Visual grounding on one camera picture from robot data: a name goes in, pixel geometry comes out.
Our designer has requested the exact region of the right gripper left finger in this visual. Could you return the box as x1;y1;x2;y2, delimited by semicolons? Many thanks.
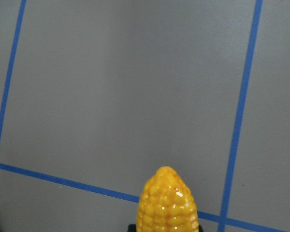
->
127;224;137;232

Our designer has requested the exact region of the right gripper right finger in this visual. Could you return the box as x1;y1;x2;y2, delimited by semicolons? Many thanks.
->
199;225;204;232

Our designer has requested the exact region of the yellow plastic corn cob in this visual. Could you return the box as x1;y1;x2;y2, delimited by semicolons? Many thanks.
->
136;166;201;232

